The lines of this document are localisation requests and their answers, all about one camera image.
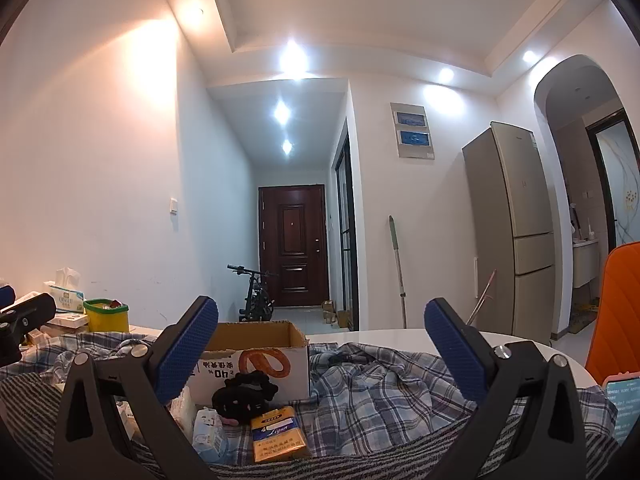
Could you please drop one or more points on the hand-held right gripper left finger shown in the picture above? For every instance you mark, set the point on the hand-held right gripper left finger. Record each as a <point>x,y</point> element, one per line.
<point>185,355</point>

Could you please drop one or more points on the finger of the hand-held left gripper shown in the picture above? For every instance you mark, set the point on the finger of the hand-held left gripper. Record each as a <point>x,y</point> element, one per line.
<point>30,312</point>
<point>6,295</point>

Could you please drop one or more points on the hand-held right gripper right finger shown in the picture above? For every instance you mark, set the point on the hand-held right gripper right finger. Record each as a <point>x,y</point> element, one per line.
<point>455,355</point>

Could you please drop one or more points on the black plush scrunchie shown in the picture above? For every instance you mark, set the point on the black plush scrunchie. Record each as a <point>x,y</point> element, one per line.
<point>240,395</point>

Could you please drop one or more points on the cardboard box with pretzel print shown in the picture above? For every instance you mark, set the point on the cardboard box with pretzel print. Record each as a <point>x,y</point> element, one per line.
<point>300,375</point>

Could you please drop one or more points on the yellow cigarette pack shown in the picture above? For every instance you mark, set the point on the yellow cigarette pack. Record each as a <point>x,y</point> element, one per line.
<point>277,440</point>

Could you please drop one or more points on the white tissue pack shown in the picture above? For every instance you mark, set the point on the white tissue pack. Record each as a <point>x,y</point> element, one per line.
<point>67,300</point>

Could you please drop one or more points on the flat white box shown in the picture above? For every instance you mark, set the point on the flat white box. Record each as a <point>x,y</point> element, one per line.
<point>70,320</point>

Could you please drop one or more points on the white plastic packet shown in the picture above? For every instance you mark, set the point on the white plastic packet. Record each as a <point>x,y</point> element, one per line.
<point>184,410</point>

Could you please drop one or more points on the thin red rod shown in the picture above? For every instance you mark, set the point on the thin red rod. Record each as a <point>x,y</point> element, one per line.
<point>481,297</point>

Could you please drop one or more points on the yellow container with green rim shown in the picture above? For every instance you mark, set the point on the yellow container with green rim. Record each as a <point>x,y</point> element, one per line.
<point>105,322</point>

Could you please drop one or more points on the small white printed packet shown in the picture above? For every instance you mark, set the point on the small white printed packet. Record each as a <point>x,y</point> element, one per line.
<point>207,435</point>

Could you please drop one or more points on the black bicycle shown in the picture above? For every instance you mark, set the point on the black bicycle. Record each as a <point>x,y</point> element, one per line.
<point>255,300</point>

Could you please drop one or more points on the blue plaid cloth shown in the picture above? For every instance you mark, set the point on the blue plaid cloth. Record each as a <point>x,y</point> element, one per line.
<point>375,400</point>

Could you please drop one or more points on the small cardboard box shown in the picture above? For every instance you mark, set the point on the small cardboard box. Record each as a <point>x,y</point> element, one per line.
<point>328,311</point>
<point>343,319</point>

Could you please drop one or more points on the beige refrigerator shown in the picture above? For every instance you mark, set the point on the beige refrigerator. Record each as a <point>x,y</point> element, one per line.
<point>520,220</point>

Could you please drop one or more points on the brown entrance door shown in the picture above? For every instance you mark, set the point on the brown entrance door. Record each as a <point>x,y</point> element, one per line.
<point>295,245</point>

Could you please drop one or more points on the white bathroom vanity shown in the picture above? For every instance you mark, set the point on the white bathroom vanity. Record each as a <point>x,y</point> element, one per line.
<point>585,265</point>

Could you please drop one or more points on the black framed glass door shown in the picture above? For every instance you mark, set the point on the black framed glass door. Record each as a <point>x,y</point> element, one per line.
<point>345,240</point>

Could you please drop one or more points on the orange chair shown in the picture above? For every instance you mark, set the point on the orange chair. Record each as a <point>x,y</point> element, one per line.
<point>617,310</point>

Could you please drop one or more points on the smartphone in light case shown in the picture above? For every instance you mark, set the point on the smartphone in light case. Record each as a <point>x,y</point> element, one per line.
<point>625,405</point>

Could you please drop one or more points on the ceiling spotlight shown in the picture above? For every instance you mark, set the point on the ceiling spotlight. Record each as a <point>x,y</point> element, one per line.
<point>292,57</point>
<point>195,11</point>
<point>281,110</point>
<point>445,75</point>
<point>286,146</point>
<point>528,56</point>

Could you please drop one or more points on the frosted glass door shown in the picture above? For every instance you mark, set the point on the frosted glass door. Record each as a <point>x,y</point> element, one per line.
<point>620,185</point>

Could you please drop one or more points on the wall electrical panel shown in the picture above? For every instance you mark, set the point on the wall electrical panel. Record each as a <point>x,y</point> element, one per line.
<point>412,130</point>

